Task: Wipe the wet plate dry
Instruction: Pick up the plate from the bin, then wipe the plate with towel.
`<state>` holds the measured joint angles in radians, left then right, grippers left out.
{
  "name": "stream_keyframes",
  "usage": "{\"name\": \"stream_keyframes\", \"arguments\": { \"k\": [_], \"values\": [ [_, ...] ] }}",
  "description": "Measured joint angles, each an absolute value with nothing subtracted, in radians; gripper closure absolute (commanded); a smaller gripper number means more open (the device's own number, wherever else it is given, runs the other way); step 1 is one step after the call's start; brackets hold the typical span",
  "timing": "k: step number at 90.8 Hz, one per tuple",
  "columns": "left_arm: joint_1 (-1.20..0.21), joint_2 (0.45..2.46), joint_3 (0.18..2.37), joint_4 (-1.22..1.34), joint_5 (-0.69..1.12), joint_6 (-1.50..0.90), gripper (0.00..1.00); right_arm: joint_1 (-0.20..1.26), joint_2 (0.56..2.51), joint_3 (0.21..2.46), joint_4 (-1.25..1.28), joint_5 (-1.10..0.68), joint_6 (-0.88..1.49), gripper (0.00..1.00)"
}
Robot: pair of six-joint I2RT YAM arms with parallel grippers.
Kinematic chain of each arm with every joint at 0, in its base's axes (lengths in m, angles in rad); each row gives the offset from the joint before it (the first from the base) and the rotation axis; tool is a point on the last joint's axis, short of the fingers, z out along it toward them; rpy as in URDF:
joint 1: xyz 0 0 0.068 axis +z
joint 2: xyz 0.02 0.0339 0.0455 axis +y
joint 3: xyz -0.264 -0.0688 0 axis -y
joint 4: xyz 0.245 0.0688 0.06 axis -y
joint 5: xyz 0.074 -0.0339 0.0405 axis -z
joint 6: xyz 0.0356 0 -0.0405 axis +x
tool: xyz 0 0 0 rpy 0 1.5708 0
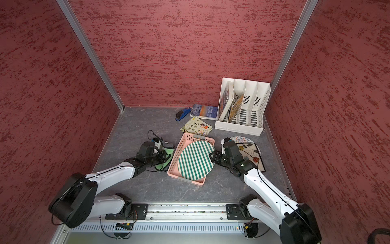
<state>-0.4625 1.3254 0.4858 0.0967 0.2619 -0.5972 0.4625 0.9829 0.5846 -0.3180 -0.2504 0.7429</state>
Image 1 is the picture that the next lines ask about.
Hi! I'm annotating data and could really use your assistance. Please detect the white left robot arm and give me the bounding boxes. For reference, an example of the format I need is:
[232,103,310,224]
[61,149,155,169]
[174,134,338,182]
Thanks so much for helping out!
[48,139,175,228]

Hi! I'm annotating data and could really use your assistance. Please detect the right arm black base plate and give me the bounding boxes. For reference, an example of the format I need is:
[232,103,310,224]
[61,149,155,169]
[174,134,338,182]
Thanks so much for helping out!
[225,204,253,221]

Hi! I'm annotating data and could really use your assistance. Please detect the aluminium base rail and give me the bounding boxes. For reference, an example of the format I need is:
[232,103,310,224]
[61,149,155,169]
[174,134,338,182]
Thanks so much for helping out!
[65,201,260,223]

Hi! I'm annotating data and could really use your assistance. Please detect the aluminium corner post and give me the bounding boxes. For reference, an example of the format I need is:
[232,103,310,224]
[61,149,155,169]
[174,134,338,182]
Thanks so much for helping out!
[56,0,125,113]
[271,0,318,95]

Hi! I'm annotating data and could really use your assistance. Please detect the green cartoon children's book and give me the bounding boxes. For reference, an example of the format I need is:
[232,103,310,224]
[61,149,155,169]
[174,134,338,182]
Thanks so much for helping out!
[180,117,213,136]

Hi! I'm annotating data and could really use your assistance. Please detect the square floral cream plate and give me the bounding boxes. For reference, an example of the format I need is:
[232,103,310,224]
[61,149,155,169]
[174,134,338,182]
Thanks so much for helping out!
[237,142,266,172]

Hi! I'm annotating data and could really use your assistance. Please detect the thin books in organizer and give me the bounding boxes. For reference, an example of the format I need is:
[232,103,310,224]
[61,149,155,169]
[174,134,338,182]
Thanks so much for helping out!
[218,81,234,122]

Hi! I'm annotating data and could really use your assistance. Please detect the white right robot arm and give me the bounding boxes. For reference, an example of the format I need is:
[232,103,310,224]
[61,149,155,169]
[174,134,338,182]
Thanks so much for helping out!
[209,140,322,244]

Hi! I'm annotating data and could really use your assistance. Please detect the pink plastic basket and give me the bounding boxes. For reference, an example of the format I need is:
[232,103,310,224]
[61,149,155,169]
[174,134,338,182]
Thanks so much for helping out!
[168,133,215,186]

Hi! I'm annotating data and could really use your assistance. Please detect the multicolour speckled round plate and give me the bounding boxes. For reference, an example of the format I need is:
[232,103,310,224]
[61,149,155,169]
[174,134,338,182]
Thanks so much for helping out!
[230,136,256,145]

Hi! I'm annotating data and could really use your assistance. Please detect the yellow illustrated children's book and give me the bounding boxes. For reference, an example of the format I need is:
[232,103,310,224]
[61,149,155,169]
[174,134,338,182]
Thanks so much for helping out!
[228,94,244,123]

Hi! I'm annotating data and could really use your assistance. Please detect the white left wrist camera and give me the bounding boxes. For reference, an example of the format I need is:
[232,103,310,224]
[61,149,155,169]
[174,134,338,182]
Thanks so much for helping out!
[153,137,165,154]

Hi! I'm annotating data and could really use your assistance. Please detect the blue stapler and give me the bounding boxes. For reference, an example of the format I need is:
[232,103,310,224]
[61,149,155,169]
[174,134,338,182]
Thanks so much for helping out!
[175,107,192,122]

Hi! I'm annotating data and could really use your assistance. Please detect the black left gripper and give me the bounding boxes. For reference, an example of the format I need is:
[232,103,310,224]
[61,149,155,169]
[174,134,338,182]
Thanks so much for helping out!
[146,150,171,166]

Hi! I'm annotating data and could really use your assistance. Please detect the left aluminium corner post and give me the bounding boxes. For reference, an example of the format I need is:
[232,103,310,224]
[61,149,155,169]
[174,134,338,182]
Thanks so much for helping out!
[56,0,125,113]

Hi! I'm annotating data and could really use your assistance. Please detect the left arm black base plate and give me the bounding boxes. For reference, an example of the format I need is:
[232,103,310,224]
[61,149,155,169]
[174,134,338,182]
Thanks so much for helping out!
[105,203,149,221]

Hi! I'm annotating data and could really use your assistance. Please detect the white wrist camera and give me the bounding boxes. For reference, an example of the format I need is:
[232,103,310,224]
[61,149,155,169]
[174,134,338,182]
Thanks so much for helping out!
[153,137,165,154]
[220,138,233,155]

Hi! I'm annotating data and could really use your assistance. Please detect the right aluminium corner post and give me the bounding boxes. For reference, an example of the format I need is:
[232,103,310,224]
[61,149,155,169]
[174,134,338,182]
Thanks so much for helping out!
[271,0,318,95]

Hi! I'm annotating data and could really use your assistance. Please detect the green striped round plate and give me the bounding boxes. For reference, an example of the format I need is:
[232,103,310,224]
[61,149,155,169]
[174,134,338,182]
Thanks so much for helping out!
[178,140,215,181]

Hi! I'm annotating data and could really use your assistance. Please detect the blue striped cover book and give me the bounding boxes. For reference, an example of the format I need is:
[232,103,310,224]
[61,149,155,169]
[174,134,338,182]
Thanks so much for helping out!
[190,104,218,121]

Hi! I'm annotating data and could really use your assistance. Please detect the green cleaning cloth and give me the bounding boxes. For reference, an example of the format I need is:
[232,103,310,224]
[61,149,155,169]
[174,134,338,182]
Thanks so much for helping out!
[154,147,174,172]

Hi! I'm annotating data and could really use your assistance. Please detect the white plastic file organizer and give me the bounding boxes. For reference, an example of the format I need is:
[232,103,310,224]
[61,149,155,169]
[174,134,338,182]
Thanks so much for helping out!
[215,78,271,136]

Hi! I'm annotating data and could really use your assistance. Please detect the white perforated cable duct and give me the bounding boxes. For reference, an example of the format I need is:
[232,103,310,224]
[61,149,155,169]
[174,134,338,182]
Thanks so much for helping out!
[71,222,245,234]

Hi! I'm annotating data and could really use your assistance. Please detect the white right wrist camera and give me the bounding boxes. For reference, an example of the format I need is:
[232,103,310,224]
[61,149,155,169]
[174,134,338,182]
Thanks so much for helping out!
[220,138,233,155]

